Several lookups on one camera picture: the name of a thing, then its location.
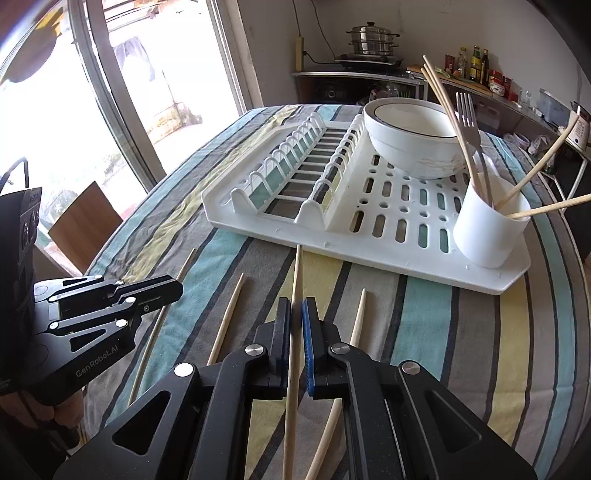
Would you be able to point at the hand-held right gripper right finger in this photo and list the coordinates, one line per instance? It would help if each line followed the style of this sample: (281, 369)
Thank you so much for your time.
(308, 332)

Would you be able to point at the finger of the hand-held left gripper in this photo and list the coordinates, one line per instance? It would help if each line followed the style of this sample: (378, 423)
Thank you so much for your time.
(159, 302)
(157, 287)

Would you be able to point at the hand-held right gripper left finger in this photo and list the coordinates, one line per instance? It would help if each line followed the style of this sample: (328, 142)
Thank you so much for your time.
(285, 332)

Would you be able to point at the white cup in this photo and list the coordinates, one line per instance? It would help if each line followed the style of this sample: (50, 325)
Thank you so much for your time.
(480, 235)

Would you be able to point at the metal fork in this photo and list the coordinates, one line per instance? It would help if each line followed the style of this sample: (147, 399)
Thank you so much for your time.
(466, 120)

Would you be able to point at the person's left hand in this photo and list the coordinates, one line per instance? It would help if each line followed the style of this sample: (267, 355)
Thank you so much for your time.
(69, 410)

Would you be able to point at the brown wooden board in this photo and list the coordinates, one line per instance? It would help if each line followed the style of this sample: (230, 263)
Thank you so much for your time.
(85, 226)

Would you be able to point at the white plastic dish rack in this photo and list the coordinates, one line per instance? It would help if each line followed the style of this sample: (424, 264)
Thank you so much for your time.
(369, 249)

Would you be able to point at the sliding glass window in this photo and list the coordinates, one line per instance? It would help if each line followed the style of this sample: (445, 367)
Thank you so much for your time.
(69, 138)

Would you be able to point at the large white bowl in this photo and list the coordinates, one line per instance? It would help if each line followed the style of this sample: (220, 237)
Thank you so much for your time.
(415, 157)

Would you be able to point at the hanging garment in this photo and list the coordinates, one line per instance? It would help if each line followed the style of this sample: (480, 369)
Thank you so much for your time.
(136, 57)

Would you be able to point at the white bowl with dark rim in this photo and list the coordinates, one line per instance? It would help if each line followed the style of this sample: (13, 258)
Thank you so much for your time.
(411, 122)

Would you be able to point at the low kitchen cabinet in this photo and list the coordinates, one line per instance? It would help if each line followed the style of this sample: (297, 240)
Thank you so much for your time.
(351, 76)

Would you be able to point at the beige power strip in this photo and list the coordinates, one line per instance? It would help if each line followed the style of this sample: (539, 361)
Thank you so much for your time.
(300, 53)

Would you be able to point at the black induction cooker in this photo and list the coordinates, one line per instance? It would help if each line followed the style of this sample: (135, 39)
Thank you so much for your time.
(369, 62)

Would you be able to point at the wooden cutting board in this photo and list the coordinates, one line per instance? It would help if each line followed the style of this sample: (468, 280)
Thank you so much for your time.
(466, 85)

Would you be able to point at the steel steamer pot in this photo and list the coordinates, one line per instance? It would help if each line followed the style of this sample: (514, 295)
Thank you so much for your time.
(371, 41)

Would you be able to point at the wooden chopsticks in cup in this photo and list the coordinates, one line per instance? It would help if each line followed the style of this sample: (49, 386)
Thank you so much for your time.
(503, 101)

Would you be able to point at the small red spice jar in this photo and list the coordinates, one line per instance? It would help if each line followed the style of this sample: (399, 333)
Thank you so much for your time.
(449, 63)

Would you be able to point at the clear glass bottle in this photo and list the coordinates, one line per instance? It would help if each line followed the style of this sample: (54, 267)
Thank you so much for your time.
(462, 62)

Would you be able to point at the white jar red lid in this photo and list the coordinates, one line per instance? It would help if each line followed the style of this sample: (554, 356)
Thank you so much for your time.
(497, 84)

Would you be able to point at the dark bottle yellow label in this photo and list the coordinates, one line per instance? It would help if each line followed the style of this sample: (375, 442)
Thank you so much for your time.
(475, 64)

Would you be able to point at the red seasoning can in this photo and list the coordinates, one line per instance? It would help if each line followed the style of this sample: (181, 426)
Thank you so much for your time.
(511, 90)

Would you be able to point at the dark green oil bottle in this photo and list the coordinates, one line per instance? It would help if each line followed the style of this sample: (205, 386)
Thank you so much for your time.
(485, 69)

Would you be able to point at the small drinking glass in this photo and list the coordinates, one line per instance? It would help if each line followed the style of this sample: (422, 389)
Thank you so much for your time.
(525, 98)

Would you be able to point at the grey plastic container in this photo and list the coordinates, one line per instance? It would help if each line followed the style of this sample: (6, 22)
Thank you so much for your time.
(554, 108)

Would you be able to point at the white electric kettle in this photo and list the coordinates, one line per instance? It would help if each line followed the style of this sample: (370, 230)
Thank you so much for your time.
(582, 131)

